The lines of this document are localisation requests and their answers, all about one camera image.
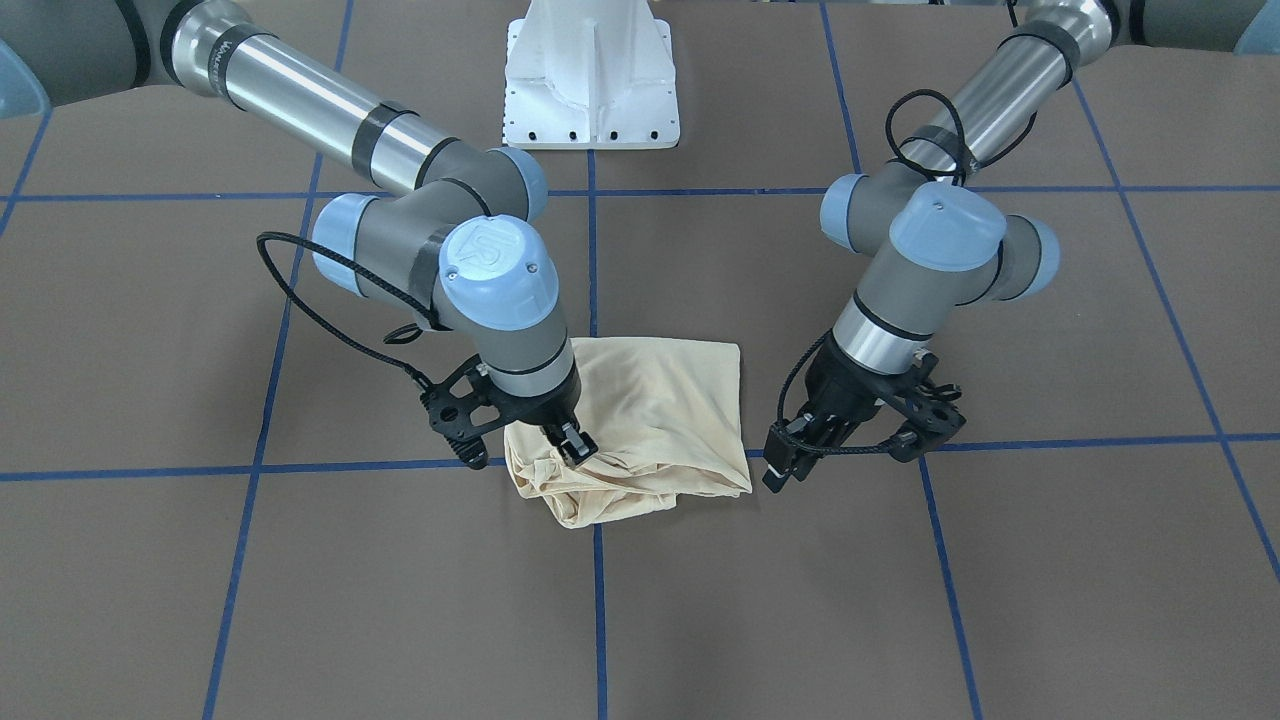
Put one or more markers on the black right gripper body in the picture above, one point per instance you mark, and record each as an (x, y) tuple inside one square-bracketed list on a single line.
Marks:
[(541, 410)]

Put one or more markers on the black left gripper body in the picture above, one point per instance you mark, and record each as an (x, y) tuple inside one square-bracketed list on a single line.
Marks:
[(838, 391)]

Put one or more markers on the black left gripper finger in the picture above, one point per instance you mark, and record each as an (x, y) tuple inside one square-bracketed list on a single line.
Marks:
[(817, 437), (780, 451)]

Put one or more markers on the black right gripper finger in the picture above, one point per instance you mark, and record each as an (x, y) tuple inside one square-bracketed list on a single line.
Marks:
[(577, 446), (554, 435)]

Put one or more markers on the cream long sleeve shirt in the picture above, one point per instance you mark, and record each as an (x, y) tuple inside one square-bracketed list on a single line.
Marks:
[(666, 418)]

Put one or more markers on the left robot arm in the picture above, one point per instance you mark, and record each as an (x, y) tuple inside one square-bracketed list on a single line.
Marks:
[(934, 245)]

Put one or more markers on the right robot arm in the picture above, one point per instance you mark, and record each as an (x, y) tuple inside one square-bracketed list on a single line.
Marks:
[(450, 237)]

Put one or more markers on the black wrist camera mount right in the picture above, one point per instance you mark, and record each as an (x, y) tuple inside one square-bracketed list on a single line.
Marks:
[(462, 411)]

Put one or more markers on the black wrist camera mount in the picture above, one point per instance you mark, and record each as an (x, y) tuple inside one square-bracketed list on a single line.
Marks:
[(462, 411), (931, 417)]

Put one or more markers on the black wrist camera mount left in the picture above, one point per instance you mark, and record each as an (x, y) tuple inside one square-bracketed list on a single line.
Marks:
[(931, 417)]

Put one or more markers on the white camera stand pillar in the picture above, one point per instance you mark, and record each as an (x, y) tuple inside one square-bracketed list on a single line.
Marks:
[(590, 75)]

